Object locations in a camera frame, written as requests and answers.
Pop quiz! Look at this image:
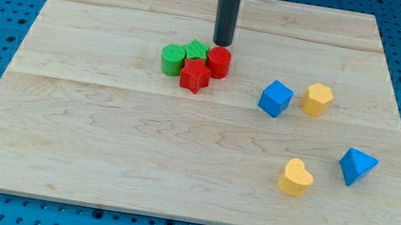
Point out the yellow heart block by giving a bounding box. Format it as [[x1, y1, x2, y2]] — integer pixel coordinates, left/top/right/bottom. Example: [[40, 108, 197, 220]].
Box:
[[278, 158, 314, 197]]

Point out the green cylinder block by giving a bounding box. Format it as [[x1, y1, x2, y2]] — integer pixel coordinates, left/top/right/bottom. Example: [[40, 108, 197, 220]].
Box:
[[161, 44, 187, 77]]

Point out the blue triangle block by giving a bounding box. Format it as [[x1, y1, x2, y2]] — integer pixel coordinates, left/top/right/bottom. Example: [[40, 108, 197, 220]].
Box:
[[340, 147, 379, 186]]

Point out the wooden board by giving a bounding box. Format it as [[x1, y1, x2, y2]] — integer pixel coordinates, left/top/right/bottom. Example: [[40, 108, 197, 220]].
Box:
[[0, 0, 401, 225]]

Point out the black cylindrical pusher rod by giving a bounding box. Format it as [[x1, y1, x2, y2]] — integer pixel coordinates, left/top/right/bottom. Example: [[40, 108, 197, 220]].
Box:
[[213, 0, 241, 47]]

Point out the red cylinder block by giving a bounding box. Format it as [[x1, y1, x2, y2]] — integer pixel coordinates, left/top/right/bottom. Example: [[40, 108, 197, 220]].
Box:
[[206, 46, 232, 79]]

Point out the yellow hexagon block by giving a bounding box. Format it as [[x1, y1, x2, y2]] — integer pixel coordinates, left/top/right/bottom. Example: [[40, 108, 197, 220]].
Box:
[[301, 83, 334, 117]]

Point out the red star block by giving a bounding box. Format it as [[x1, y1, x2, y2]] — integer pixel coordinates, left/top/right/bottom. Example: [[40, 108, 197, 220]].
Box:
[[179, 58, 211, 94]]

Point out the green star block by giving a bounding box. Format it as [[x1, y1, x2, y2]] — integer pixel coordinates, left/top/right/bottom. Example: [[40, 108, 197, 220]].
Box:
[[183, 39, 210, 60]]

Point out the blue cube block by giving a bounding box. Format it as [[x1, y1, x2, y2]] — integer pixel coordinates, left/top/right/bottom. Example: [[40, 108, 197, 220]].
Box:
[[258, 80, 294, 118]]

